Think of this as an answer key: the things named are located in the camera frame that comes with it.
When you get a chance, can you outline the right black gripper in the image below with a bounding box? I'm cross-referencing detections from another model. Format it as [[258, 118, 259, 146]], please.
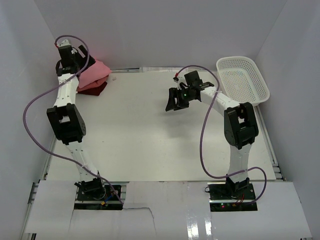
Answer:
[[165, 87, 194, 112]]

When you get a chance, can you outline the pink t-shirt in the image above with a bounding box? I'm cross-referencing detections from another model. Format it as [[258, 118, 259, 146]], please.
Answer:
[[78, 60, 112, 89]]

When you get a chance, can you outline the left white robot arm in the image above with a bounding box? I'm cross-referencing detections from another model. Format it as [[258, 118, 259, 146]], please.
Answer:
[[46, 40, 106, 200]]

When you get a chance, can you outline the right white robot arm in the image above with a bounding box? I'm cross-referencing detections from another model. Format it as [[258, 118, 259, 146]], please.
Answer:
[[165, 83, 259, 200]]

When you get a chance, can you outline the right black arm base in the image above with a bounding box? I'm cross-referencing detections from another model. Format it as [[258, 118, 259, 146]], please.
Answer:
[[204, 183, 258, 213]]

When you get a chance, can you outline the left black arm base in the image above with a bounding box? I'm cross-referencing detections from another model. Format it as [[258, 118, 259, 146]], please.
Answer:
[[74, 178, 126, 211]]

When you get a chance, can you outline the coral folded t-shirt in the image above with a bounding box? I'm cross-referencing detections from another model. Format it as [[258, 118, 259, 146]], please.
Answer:
[[76, 77, 107, 92]]

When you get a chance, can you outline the dark red folded t-shirt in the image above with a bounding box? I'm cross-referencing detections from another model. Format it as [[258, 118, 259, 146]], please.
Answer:
[[77, 82, 108, 97]]

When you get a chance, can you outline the white plastic basket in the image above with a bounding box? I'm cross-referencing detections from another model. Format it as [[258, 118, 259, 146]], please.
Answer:
[[216, 56, 270, 107]]

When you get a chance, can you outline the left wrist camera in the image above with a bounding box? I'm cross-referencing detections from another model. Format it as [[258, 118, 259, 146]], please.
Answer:
[[56, 39, 75, 65]]

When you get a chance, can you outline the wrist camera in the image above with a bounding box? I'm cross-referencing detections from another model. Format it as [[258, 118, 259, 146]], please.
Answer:
[[56, 39, 75, 65], [173, 70, 203, 89]]

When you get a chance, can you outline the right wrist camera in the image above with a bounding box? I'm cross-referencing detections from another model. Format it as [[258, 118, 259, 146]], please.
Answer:
[[173, 70, 203, 89]]

